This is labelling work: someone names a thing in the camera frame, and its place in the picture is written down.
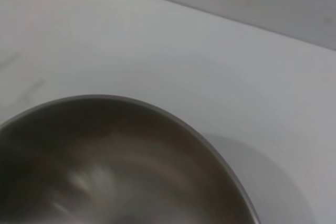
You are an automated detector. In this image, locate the stainless steel mixing bowl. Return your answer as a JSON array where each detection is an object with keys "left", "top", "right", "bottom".
[{"left": 0, "top": 94, "right": 263, "bottom": 224}]

